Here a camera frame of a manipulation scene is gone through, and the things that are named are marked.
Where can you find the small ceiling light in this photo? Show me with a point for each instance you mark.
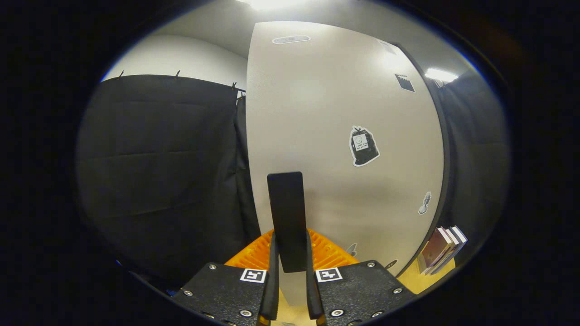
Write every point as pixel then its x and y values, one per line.
pixel 440 74

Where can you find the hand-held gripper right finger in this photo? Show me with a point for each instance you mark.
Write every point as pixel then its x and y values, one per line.
pixel 311 290

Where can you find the black backdrop cloth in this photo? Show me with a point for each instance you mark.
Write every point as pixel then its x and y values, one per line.
pixel 158 158

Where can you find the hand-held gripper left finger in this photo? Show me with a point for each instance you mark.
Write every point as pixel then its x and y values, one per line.
pixel 273 285

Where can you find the maroon book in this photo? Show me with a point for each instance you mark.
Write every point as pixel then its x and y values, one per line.
pixel 434 249

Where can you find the large ceiling light panel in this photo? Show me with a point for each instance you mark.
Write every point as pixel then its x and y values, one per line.
pixel 272 3

